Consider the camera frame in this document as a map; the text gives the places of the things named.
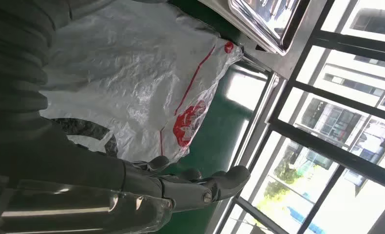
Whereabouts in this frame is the black window frame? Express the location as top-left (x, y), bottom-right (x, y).
top-left (218, 0), bottom-right (385, 234)

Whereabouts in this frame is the metal tray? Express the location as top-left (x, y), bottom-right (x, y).
top-left (228, 0), bottom-right (301, 56)

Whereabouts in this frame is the green conveyor belt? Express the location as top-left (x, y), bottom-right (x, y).
top-left (152, 58), bottom-right (289, 234)

